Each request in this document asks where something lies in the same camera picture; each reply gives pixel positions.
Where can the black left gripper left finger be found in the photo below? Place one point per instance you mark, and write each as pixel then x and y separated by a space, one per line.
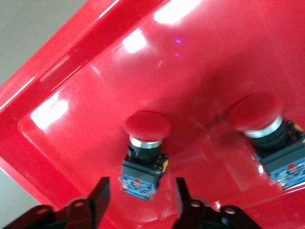
pixel 78 214

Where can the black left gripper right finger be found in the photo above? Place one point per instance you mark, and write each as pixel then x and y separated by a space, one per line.
pixel 202 217

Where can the red push button switch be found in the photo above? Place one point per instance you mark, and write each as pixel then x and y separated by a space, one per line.
pixel 147 124
pixel 255 112

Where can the red plastic tray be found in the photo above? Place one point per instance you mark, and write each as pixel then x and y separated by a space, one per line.
pixel 190 59

